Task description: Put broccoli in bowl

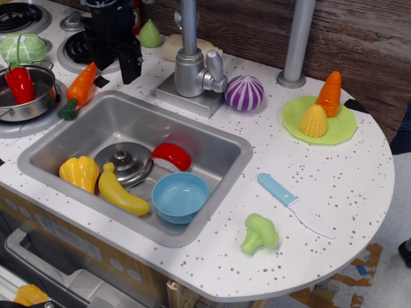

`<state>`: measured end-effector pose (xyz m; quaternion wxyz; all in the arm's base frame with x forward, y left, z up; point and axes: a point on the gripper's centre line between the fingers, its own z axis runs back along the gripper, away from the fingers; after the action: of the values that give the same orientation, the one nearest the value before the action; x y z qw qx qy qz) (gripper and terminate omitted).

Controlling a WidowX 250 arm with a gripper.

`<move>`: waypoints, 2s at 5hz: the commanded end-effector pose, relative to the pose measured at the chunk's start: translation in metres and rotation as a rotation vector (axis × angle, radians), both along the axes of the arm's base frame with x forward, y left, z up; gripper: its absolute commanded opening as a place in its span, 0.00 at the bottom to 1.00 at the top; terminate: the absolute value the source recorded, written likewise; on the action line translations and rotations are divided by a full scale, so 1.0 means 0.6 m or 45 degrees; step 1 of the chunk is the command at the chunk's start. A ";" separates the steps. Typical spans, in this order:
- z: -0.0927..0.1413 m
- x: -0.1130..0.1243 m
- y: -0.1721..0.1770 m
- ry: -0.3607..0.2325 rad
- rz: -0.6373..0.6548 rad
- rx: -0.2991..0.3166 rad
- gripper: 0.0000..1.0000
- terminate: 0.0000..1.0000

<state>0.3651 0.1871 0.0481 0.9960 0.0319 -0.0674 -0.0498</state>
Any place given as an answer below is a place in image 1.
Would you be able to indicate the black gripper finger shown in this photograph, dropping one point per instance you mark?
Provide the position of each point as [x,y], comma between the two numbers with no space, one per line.
[130,66]

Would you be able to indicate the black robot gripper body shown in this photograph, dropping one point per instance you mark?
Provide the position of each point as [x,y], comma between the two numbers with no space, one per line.
[108,31]

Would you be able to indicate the green toy broccoli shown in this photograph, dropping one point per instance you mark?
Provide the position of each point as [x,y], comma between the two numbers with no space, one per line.
[260,232]

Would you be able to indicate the blue plastic bowl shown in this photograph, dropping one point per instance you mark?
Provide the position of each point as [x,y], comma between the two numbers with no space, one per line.
[179,196]

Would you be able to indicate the light green toy pear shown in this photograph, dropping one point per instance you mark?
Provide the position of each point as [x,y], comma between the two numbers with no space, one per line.
[150,35]

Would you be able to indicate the black coil stove burner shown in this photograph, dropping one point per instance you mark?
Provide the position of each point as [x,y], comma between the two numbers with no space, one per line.
[73,54]

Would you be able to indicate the grey stove knob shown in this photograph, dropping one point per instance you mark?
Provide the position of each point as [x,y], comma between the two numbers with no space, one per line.
[72,23]

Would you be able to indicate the red condiment bottle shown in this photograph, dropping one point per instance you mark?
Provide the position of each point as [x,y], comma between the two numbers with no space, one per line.
[137,20]

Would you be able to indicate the cream toy food piece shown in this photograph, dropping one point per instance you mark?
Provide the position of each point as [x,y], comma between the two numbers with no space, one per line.
[173,44]

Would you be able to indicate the orange toy carrot green stem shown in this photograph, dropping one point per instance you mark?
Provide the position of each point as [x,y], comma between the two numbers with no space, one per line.
[79,91]

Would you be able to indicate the silver toy faucet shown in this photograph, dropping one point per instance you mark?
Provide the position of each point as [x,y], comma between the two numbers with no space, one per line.
[198,82]

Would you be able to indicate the silver metal sink basin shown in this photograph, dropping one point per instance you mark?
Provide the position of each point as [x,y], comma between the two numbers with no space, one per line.
[112,117]

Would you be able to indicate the silver metal pot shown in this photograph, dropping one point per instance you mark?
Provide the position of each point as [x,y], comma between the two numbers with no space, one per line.
[45,95]

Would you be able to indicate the green toy cabbage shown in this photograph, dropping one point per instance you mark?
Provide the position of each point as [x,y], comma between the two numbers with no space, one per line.
[22,48]

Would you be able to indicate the black coil rear burner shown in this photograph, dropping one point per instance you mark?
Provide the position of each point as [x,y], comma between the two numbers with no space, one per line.
[23,18]

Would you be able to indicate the silver pot lid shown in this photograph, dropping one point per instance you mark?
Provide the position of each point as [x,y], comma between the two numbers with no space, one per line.
[132,161]

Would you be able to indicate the red toy cheese wedge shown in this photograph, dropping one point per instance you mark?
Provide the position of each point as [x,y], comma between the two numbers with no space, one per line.
[171,157]

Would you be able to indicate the red toy pepper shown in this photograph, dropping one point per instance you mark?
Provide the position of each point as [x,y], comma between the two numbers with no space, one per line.
[20,83]

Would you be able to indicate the purple striped toy onion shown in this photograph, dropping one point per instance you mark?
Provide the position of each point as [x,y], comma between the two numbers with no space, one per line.
[244,93]

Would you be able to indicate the yellow toy squash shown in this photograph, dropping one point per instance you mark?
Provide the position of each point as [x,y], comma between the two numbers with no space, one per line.
[82,172]

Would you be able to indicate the yellow toy banana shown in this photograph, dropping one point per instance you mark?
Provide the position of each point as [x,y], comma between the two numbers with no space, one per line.
[113,192]

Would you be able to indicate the grey vertical pole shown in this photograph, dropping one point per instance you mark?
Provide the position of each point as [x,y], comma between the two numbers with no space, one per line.
[291,77]

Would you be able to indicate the yellow toy corn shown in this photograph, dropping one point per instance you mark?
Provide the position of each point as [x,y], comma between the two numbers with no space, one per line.
[314,121]

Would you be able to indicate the orange toy carrot on plate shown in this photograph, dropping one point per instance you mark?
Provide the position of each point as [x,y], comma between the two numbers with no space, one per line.
[329,96]

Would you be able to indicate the light green plate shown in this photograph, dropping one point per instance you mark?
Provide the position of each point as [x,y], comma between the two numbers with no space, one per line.
[340,127]

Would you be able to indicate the yellow toy in oven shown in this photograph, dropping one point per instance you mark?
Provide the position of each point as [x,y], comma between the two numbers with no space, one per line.
[28,295]

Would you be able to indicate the grey oven door handle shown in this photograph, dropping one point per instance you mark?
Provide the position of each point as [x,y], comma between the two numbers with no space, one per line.
[69,287]

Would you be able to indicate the blue handled toy knife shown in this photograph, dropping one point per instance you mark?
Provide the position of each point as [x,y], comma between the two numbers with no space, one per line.
[288,200]

